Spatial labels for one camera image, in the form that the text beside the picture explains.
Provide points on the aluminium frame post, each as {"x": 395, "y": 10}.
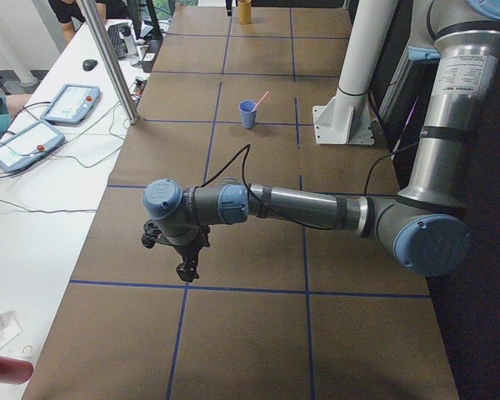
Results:
{"x": 102, "y": 41}

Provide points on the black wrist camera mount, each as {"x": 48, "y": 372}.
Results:
{"x": 152, "y": 235}

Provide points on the lower teach pendant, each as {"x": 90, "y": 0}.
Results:
{"x": 29, "y": 146}

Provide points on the blue ribbed cup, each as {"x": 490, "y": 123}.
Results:
{"x": 247, "y": 110}

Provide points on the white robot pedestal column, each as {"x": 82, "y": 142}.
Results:
{"x": 345, "y": 120}

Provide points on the teach pendant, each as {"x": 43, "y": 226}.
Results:
{"x": 72, "y": 105}
{"x": 29, "y": 146}

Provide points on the upper teach pendant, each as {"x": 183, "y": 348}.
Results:
{"x": 72, "y": 105}

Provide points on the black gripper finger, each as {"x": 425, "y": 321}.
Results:
{"x": 187, "y": 270}

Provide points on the black computer mouse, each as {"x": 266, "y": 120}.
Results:
{"x": 89, "y": 64}

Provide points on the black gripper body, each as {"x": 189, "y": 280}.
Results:
{"x": 187, "y": 251}

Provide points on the red cylinder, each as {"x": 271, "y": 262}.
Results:
{"x": 15, "y": 371}

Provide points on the black keyboard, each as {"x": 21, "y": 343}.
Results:
{"x": 118, "y": 44}

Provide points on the yellow ribbed cup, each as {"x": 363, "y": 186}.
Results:
{"x": 244, "y": 8}

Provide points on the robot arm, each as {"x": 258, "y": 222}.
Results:
{"x": 422, "y": 227}

